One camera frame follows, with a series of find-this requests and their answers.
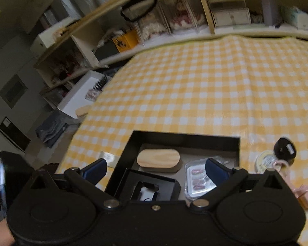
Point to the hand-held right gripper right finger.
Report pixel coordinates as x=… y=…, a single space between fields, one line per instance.
x=215 y=171

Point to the black headband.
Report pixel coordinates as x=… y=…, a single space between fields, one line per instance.
x=133 y=6

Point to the small clear nail case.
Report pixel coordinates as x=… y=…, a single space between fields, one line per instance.
x=92 y=94

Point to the beige satin ribbon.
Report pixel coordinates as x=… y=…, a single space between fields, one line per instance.
x=109 y=159

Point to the black hair claw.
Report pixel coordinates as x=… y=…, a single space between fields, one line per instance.
x=100 y=83

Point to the black storage box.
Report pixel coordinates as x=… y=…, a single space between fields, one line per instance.
x=105 y=51

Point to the oval wooden box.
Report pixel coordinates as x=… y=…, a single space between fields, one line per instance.
x=159 y=160

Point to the large black box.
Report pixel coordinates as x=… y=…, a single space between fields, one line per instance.
x=169 y=138

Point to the clear doll display case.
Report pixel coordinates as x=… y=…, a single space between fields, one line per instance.
x=182 y=15
x=151 y=28

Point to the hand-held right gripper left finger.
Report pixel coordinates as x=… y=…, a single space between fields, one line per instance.
x=95 y=170

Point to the round wooden lid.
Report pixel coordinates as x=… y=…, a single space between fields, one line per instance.
x=83 y=111

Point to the yellow printed box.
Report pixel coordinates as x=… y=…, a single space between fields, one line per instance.
x=125 y=41

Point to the person's left forearm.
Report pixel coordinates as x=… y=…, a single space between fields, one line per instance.
x=0 y=235

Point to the purple box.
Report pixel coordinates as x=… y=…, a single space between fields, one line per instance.
x=270 y=9

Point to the white drawer organizer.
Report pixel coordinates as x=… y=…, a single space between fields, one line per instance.
x=231 y=15

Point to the small black box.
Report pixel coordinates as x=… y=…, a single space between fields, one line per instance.
x=133 y=176

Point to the round white measuring tape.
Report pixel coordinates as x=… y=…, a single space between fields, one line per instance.
x=264 y=162

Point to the white tissue box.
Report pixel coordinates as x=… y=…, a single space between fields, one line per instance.
x=297 y=18

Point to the folded blue jeans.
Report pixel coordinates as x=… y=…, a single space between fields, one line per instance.
x=51 y=132

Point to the white card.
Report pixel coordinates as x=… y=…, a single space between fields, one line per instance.
x=48 y=37

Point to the clear plastic nail case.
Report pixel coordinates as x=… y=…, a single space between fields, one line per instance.
x=195 y=182

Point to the black round jar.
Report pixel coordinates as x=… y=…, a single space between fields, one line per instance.
x=285 y=150

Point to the white tray box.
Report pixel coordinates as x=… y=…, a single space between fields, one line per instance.
x=77 y=92

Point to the wooden shelf unit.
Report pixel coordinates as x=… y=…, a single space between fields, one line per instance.
x=92 y=46

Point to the yellow checked blanket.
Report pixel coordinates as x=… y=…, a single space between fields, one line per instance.
x=195 y=82

